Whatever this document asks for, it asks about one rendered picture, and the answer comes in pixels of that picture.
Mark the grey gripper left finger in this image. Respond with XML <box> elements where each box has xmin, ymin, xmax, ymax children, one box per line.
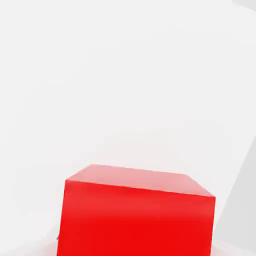
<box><xmin>36</xmin><ymin>227</ymin><xmax>61</xmax><ymax>256</ymax></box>

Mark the small red cube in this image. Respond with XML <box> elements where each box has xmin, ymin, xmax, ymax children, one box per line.
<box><xmin>56</xmin><ymin>163</ymin><xmax>217</xmax><ymax>256</ymax></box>

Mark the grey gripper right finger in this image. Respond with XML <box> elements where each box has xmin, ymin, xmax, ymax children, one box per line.
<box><xmin>211</xmin><ymin>240</ymin><xmax>231</xmax><ymax>256</ymax></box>

